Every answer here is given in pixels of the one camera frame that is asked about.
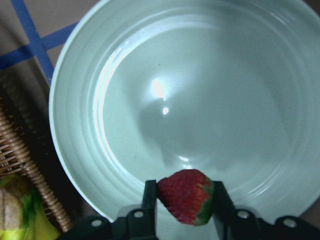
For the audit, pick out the brown wicker basket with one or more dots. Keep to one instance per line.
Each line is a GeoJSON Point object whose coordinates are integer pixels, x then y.
{"type": "Point", "coordinates": [15, 157]}

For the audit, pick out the yellow banana bunch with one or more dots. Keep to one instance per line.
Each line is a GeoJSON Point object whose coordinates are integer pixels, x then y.
{"type": "Point", "coordinates": [22, 214]}

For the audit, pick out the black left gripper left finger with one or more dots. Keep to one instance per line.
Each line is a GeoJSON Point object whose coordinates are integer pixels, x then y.
{"type": "Point", "coordinates": [148, 205]}

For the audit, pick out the strawberry grasped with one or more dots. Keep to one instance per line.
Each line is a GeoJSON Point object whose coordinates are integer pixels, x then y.
{"type": "Point", "coordinates": [188, 195]}

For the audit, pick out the light green plate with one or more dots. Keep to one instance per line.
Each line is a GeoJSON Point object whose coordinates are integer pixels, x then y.
{"type": "Point", "coordinates": [145, 88]}

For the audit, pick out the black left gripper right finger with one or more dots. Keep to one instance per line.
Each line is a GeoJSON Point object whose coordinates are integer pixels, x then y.
{"type": "Point", "coordinates": [223, 209]}

